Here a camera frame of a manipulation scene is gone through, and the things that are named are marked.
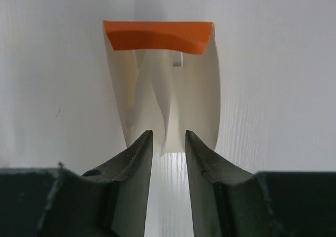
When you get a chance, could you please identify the white paper coffee filters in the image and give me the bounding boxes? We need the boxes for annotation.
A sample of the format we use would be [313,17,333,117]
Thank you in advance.
[102,24,221,154]

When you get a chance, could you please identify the orange coffee filter holder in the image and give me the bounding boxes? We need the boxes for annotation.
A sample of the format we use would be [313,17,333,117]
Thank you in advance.
[103,20,214,55]

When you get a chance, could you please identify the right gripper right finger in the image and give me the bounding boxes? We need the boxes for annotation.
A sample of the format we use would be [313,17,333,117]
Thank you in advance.
[185,131,335,236]

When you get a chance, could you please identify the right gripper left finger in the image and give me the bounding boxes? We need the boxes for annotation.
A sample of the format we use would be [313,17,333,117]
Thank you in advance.
[1,130,153,236]

